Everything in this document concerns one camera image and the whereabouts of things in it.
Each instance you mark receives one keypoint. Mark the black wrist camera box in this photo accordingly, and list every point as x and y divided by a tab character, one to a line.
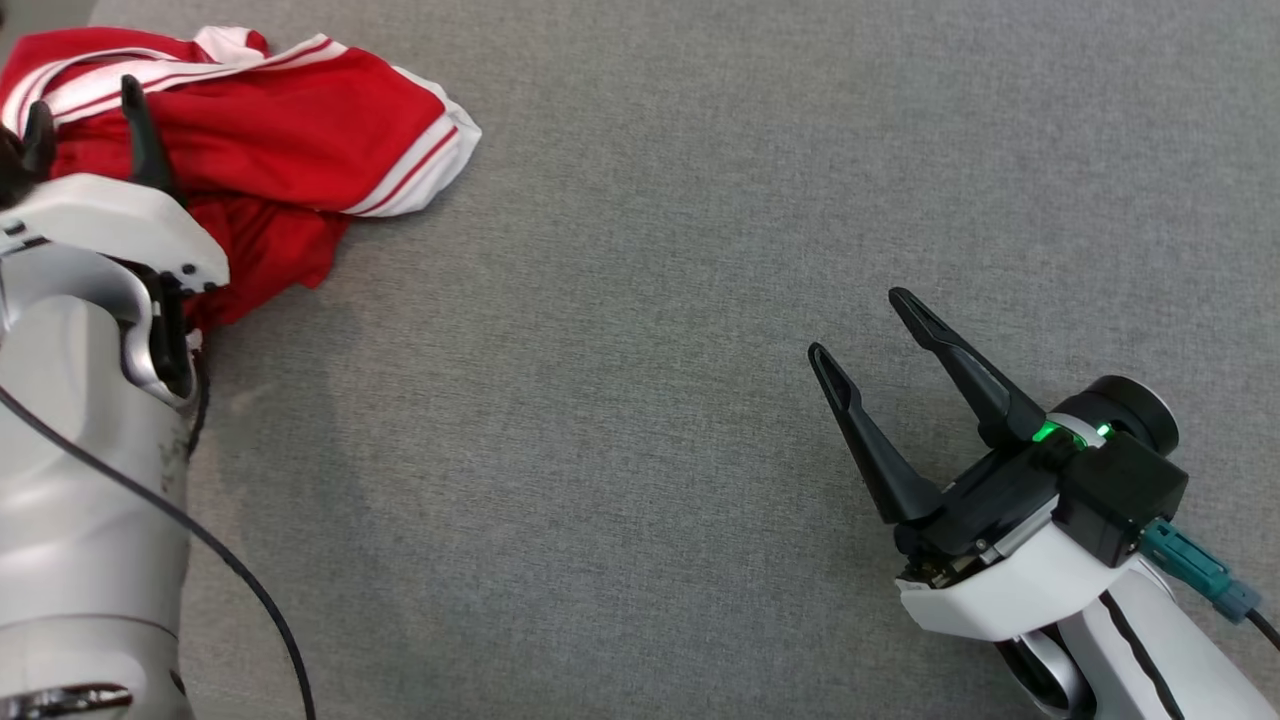
8	175
1125	495

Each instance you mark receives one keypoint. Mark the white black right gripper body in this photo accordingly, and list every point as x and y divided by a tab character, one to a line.
990	590

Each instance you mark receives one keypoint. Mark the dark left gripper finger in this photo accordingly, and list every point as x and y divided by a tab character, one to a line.
38	140
145	140

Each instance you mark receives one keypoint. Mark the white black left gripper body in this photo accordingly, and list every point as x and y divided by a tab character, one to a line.
110	215

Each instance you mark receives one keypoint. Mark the teal right camera connector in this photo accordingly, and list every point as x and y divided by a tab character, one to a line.
1195	565

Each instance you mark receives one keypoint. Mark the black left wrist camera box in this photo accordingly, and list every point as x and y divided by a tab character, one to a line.
8	175

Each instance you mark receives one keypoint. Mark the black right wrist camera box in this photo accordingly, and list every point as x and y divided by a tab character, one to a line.
1125	495

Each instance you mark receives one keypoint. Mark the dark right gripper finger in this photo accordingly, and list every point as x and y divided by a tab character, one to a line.
880	460
985	395

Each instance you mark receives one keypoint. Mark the red jersey with lettering print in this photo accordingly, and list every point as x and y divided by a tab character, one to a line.
280	130

